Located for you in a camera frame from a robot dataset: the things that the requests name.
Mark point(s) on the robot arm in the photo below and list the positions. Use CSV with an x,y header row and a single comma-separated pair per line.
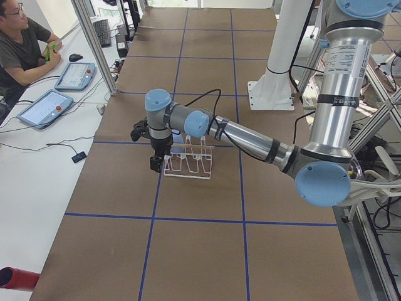
x,y
320,167

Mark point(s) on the white wire cup holder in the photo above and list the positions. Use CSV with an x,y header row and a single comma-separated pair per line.
x,y
195,162

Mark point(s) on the seated person in dark shirt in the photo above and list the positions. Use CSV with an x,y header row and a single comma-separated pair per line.
x,y
28,52

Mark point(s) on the black keyboard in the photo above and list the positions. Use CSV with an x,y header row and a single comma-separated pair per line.
x,y
102,31

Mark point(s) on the teach pendant tablet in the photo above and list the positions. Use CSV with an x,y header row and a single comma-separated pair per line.
x,y
45,110
75,77

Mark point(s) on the far teach pendant tablet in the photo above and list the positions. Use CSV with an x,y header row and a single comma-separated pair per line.
x,y
75,77

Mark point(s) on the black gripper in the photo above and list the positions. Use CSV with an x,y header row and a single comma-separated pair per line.
x,y
157,146

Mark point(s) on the black computer mouse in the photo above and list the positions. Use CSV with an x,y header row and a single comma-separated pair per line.
x,y
75,57

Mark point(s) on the light blue plastic cup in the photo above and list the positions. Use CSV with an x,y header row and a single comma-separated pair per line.
x,y
177,139

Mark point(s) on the near teach pendant tablet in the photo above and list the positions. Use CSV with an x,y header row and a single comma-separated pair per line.
x,y
45,110

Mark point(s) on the red cylinder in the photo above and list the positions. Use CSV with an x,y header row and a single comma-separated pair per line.
x,y
17,279

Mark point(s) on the aluminium frame post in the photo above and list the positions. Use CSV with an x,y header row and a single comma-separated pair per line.
x,y
94,44

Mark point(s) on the small black puck device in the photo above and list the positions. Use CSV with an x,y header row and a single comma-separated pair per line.
x,y
78,157

